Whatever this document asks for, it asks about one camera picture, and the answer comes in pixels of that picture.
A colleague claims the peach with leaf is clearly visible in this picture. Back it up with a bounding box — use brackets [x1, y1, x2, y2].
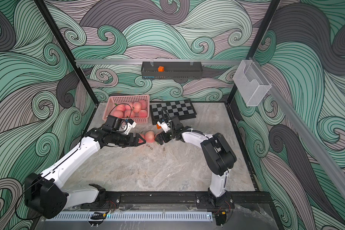
[133, 102, 142, 113]
[138, 109, 148, 117]

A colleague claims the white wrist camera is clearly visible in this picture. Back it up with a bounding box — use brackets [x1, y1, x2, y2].
[157, 119, 171, 133]
[122, 118, 137, 135]

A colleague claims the black folding chess board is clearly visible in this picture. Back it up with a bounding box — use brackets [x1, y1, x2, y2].
[149, 99, 196, 125]

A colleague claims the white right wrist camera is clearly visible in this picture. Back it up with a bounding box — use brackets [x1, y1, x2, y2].
[157, 119, 171, 133]

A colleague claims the black frame post right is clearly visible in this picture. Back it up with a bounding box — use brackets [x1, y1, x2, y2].
[227, 1, 280, 105]

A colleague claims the black wall shelf tray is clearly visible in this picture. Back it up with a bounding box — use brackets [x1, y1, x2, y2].
[141, 61, 203, 81]

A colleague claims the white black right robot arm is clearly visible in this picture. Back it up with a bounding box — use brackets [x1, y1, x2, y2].
[155, 117, 237, 208]

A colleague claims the black frame post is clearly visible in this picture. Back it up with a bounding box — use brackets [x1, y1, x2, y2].
[34, 0, 100, 107]
[227, 1, 280, 105]

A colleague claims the aluminium wall rail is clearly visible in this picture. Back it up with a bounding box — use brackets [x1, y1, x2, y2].
[74, 58, 243, 66]
[249, 57, 345, 200]

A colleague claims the peach cracked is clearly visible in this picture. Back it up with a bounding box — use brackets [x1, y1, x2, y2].
[115, 104, 126, 112]

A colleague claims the pink perforated plastic basket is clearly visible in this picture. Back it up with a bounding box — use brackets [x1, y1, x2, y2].
[103, 94, 150, 124]

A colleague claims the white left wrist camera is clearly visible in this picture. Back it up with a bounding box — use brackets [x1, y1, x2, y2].
[122, 118, 137, 135]

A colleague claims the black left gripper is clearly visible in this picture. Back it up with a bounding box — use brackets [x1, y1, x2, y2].
[112, 133, 146, 147]

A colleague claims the black frame post left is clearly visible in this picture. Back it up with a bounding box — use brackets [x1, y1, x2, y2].
[34, 0, 100, 107]

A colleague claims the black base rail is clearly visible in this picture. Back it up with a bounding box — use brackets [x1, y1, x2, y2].
[75, 191, 272, 210]

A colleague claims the aluminium wall rail right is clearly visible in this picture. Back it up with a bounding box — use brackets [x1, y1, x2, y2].
[249, 57, 345, 200]

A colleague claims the white vented cable duct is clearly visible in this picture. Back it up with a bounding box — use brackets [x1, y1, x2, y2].
[49, 211, 213, 222]

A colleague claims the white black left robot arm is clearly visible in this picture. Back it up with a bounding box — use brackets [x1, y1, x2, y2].
[24, 116, 146, 219]

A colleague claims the peach pale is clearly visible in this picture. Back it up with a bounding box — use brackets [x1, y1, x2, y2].
[145, 131, 155, 143]

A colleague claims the aluminium wall rail back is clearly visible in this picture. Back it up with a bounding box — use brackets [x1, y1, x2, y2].
[74, 58, 243, 66]

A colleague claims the peach with leaf back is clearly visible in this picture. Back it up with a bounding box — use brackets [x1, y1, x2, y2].
[138, 109, 148, 117]

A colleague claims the clear acrylic wall holder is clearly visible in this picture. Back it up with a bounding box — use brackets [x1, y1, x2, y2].
[233, 60, 272, 107]

